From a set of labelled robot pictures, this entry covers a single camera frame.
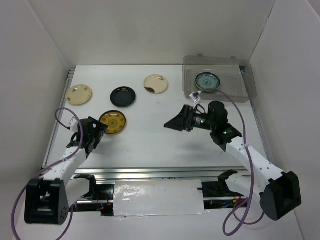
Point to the cream plate with black patch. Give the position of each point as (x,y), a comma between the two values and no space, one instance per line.
(156,84)

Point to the blue floral plate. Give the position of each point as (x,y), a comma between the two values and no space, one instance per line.
(207,81)

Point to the cream plate with brown motifs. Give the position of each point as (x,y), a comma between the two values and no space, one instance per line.
(78,94)

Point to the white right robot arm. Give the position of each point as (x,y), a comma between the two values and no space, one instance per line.
(277,192)

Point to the clear plastic bin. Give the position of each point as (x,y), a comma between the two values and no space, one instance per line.
(236,76)

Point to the black glossy plate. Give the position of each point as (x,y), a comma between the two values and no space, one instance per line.
(123,97)

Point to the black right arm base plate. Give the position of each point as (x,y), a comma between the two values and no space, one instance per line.
(211,190)

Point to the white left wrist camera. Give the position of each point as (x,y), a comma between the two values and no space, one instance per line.
(73,125)

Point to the yellow patterned plate brown rim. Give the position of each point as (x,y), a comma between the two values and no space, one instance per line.
(115,121)

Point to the aluminium front rail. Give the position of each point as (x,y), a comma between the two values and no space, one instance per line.
(154,173)

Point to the white foil-covered panel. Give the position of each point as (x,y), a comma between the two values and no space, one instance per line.
(158,198)

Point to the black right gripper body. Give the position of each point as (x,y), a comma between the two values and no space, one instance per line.
(202,121)

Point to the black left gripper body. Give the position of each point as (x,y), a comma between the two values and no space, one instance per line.
(98,132)

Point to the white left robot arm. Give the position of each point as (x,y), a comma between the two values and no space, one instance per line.
(49,197)

